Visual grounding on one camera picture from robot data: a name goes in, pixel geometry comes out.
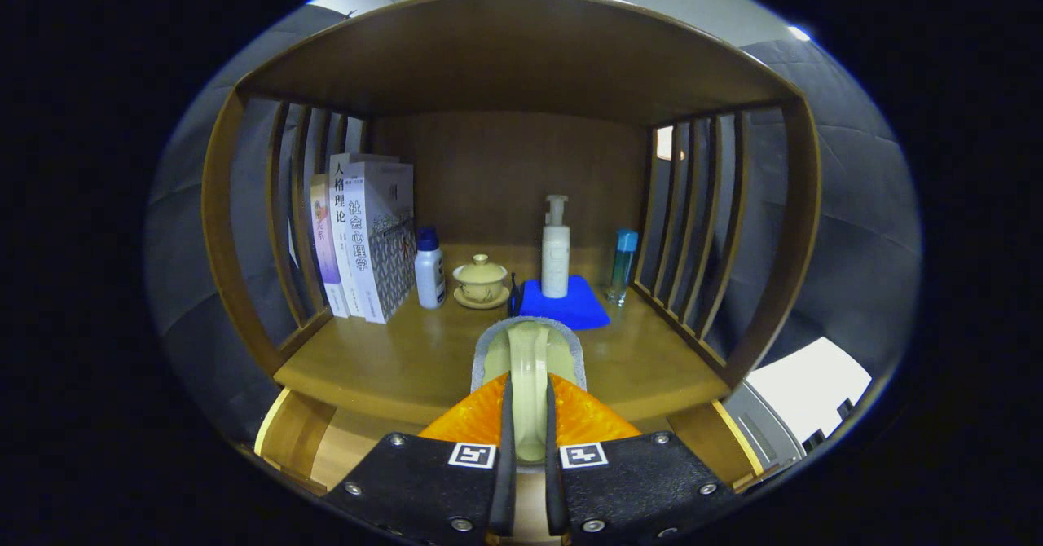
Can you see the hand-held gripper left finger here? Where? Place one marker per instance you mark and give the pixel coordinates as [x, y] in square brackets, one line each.
[415, 489]

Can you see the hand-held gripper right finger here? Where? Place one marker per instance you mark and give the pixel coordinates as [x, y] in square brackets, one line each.
[644, 489]

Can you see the wooden drawer with black knob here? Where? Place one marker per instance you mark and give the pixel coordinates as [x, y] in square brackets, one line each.
[293, 436]

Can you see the wooden countertop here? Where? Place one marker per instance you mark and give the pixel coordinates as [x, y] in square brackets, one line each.
[391, 358]

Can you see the brown wooden cabinet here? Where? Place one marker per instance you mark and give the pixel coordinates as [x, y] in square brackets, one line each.
[505, 49]

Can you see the blue folded cloth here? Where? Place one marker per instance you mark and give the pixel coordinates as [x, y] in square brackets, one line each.
[583, 310]

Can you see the white bottle with blue cap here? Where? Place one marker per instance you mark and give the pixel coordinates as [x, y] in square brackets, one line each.
[429, 277]

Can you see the yellow lidded teacup with saucer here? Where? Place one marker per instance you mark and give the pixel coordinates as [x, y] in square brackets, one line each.
[481, 281]

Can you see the clear blue bottle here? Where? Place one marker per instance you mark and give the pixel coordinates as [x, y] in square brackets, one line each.
[623, 269]

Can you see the white pump bottle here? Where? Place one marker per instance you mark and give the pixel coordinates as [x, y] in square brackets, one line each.
[556, 261]

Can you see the white patterned book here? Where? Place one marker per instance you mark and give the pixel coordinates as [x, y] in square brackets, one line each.
[383, 244]

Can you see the purple book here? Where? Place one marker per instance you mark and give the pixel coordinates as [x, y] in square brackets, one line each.
[326, 253]

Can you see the plain white book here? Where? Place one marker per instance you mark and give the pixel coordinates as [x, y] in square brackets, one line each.
[342, 220]

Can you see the small ceiling lamp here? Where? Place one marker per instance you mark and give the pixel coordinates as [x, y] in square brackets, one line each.
[798, 33]

